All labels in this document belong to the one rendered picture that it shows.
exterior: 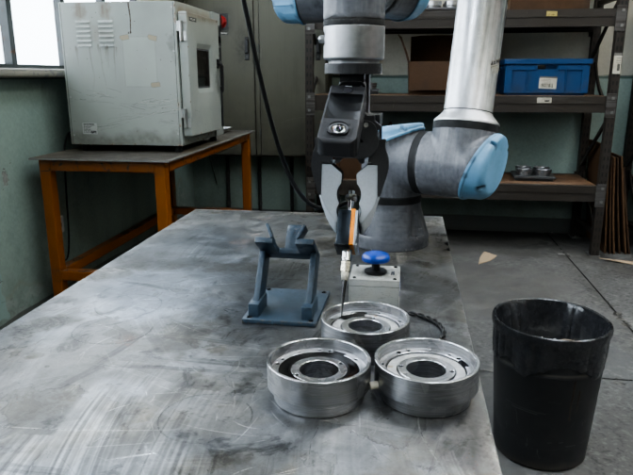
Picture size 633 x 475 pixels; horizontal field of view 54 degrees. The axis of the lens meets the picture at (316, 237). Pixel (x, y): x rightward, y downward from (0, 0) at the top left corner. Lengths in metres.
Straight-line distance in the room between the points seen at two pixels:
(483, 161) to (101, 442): 0.74
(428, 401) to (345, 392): 0.08
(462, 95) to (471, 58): 0.06
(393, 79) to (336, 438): 4.15
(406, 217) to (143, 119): 1.95
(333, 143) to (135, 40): 2.30
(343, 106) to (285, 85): 3.74
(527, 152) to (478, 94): 3.63
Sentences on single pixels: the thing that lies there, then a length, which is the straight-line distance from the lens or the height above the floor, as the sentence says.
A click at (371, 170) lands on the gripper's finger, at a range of 0.78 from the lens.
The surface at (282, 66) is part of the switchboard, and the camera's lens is 4.49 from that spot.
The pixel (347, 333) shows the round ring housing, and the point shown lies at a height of 0.84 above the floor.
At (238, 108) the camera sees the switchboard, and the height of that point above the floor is 0.89.
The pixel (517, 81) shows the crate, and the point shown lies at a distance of 4.20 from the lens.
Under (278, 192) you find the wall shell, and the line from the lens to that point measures 4.82.
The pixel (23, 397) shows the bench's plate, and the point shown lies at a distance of 0.72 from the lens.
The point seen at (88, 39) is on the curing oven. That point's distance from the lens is 3.04.
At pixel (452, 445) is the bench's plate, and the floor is 0.80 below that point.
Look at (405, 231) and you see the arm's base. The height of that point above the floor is 0.84.
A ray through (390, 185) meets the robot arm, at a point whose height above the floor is 0.92.
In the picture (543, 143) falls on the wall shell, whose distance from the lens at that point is 4.76.
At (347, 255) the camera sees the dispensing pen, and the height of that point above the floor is 0.90.
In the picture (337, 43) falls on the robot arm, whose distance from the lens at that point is 0.77.
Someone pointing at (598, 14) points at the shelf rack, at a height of 1.46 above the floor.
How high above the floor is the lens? 1.12
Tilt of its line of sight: 15 degrees down
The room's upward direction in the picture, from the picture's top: straight up
